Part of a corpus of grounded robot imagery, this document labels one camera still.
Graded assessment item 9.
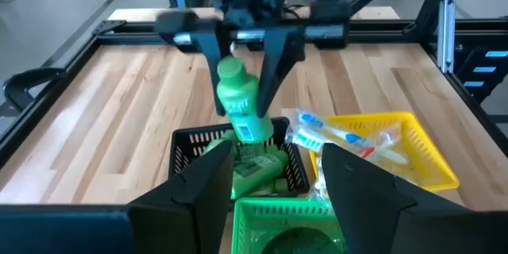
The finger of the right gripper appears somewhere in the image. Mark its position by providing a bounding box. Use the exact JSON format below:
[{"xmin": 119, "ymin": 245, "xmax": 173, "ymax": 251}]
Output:
[
  {"xmin": 256, "ymin": 25, "xmax": 307, "ymax": 119},
  {"xmin": 190, "ymin": 29, "xmax": 233, "ymax": 117}
]

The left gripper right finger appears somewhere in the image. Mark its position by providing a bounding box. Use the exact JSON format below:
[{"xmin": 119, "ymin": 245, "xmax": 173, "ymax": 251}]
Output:
[{"xmin": 321, "ymin": 142, "xmax": 508, "ymax": 254}]

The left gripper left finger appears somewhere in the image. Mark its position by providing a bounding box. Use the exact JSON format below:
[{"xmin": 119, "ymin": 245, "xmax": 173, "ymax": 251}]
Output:
[{"xmin": 0, "ymin": 140, "xmax": 235, "ymax": 254}]

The green travel bottle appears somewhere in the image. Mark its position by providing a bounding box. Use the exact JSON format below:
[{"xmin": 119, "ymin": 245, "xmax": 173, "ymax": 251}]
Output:
[
  {"xmin": 216, "ymin": 56, "xmax": 275, "ymax": 144},
  {"xmin": 232, "ymin": 150, "xmax": 290, "ymax": 201},
  {"xmin": 261, "ymin": 176, "xmax": 291, "ymax": 196}
]

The bagged blue toothbrush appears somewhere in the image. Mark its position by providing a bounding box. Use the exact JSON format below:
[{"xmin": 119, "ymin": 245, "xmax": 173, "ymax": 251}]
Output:
[
  {"xmin": 284, "ymin": 125, "xmax": 410, "ymax": 167},
  {"xmin": 291, "ymin": 109, "xmax": 402, "ymax": 156}
]

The bagged red toothbrush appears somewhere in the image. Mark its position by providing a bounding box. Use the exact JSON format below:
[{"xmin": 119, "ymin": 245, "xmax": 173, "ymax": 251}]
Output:
[{"xmin": 355, "ymin": 126, "xmax": 410, "ymax": 167}]

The yellow slotted plastic basket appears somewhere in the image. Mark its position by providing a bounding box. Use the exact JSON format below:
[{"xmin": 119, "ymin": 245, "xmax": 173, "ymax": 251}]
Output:
[{"xmin": 308, "ymin": 110, "xmax": 461, "ymax": 194}]

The black slotted plastic basket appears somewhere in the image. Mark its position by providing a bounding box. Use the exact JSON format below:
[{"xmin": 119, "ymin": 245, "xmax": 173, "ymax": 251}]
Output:
[{"xmin": 168, "ymin": 117, "xmax": 311, "ymax": 203}]

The green slotted plastic basket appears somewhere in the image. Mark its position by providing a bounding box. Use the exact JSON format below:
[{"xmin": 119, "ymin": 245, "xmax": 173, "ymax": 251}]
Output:
[{"xmin": 231, "ymin": 196, "xmax": 346, "ymax": 254}]

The silver aluminium extrusion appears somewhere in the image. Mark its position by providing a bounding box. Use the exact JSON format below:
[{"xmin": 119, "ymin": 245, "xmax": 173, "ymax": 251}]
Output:
[{"xmin": 436, "ymin": 0, "xmax": 457, "ymax": 75}]

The black box with blue lights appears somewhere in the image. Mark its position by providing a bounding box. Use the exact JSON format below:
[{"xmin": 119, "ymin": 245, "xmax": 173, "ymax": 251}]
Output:
[{"xmin": 456, "ymin": 45, "xmax": 508, "ymax": 104}]

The black aluminium table frame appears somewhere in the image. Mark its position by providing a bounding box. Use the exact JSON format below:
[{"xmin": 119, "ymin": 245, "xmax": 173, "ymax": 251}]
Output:
[{"xmin": 0, "ymin": 17, "xmax": 508, "ymax": 167}]

